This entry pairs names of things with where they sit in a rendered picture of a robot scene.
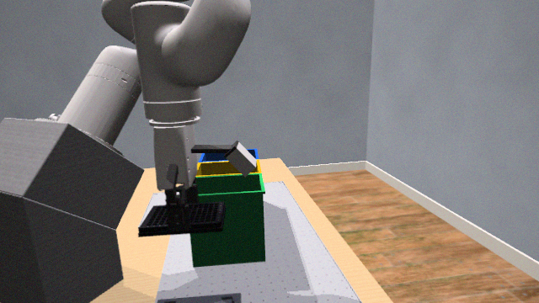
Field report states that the blue open bin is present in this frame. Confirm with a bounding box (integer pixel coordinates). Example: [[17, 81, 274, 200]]
[[199, 149, 259, 162]]

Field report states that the yellow bin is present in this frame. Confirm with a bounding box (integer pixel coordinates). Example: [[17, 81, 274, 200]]
[[196, 159, 261, 177]]

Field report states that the green bin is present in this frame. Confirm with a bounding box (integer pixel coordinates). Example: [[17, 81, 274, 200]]
[[190, 173, 265, 268]]

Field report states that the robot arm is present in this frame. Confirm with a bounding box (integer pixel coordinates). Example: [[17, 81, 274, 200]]
[[36, 0, 257, 177]]

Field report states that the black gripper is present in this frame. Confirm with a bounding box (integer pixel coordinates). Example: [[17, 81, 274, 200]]
[[149, 116, 200, 231]]

